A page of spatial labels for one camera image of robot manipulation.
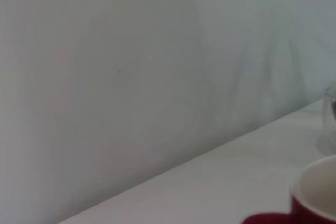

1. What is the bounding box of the red ceramic mug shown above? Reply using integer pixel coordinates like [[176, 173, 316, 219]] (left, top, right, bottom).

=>
[[241, 155, 336, 224]]

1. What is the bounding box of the double-wall glass cup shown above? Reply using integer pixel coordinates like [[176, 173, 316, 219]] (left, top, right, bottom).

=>
[[316, 84, 336, 156]]

